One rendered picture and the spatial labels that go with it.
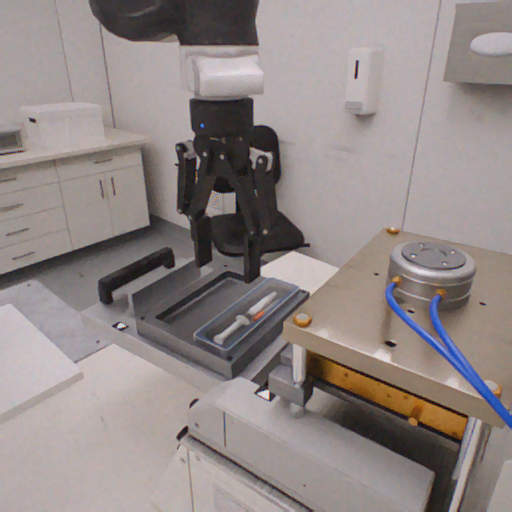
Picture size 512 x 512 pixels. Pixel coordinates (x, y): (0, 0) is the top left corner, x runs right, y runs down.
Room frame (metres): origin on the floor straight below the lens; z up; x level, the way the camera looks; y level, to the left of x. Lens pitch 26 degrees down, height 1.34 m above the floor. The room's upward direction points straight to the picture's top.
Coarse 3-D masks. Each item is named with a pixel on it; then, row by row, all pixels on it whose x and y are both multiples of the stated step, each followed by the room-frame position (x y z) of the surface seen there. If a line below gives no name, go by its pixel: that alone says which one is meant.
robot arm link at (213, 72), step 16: (192, 48) 0.50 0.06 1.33; (208, 48) 0.49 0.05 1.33; (224, 48) 0.49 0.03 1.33; (240, 48) 0.49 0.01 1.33; (256, 48) 0.52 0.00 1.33; (192, 64) 0.48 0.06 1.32; (208, 64) 0.47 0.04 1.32; (224, 64) 0.47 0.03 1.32; (240, 64) 0.47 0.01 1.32; (256, 64) 0.48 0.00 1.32; (192, 80) 0.49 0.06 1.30; (208, 80) 0.44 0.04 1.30; (224, 80) 0.44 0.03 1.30; (240, 80) 0.45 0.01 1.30; (256, 80) 0.45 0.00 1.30; (208, 96) 0.50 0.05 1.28; (224, 96) 0.50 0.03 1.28; (240, 96) 0.51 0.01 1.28
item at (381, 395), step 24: (312, 360) 0.34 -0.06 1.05; (336, 384) 0.33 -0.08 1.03; (360, 384) 0.31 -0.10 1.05; (384, 384) 0.30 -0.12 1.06; (360, 408) 0.31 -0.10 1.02; (384, 408) 0.30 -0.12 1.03; (408, 408) 0.29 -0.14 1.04; (432, 408) 0.28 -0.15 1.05; (432, 432) 0.27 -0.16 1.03; (456, 432) 0.26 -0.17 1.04
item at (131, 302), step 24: (192, 264) 0.64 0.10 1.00; (144, 288) 0.55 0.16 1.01; (168, 288) 0.59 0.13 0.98; (96, 312) 0.55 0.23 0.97; (120, 312) 0.55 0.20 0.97; (144, 312) 0.55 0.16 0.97; (120, 336) 0.50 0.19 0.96; (168, 360) 0.45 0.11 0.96; (264, 360) 0.44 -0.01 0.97; (192, 384) 0.42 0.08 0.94; (216, 384) 0.40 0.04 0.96
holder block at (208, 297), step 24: (192, 288) 0.57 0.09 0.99; (216, 288) 0.60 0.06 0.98; (240, 288) 0.57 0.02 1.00; (168, 312) 0.52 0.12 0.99; (192, 312) 0.53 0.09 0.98; (216, 312) 0.51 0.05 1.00; (288, 312) 0.51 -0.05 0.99; (144, 336) 0.49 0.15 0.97; (168, 336) 0.46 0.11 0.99; (192, 336) 0.45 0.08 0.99; (264, 336) 0.46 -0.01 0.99; (192, 360) 0.44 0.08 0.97; (216, 360) 0.41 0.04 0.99; (240, 360) 0.42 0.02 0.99
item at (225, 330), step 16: (256, 288) 0.56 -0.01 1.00; (272, 288) 0.56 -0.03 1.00; (288, 288) 0.56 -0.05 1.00; (240, 304) 0.52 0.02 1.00; (256, 304) 0.52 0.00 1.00; (272, 304) 0.52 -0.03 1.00; (224, 320) 0.48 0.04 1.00; (240, 320) 0.48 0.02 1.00; (256, 320) 0.48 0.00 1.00; (208, 336) 0.44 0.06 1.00; (224, 336) 0.44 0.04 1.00; (240, 336) 0.44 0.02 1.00
